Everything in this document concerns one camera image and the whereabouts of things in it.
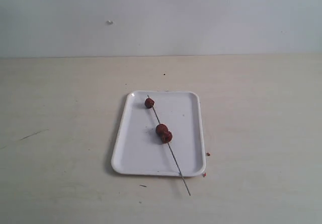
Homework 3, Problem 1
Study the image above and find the dark red hawthorn berry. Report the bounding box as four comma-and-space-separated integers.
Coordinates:
160, 131, 173, 143
144, 98, 154, 109
155, 124, 168, 135

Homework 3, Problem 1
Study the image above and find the thin metal skewer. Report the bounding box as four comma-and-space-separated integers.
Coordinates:
147, 95, 191, 196

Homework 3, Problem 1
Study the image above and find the white rectangular plastic tray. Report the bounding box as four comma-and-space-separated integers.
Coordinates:
111, 91, 206, 177

